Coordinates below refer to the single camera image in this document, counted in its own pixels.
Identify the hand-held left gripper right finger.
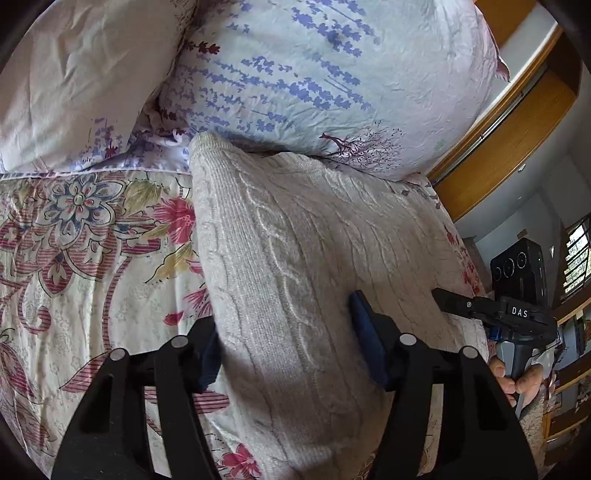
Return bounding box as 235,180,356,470
348,291,539,480

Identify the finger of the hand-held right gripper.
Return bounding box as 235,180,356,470
431,288,557,333

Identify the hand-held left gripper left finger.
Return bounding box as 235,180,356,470
51,316,223,480

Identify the beige cable-knit sweater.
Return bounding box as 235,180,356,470
189,133,491,480

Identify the person's right hand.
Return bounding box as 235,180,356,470
489,357,557,408

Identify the barred window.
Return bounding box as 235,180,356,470
561,220,591,298

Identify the wooden shelf unit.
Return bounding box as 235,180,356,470
540,298,591,455

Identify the orange wooden wardrobe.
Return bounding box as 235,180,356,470
426,0,583,223

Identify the red floral quilt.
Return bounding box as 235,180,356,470
0,168,490,480

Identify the lavender print pillow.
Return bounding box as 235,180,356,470
154,0,512,182

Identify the pink floral pillow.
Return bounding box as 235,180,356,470
0,0,199,175

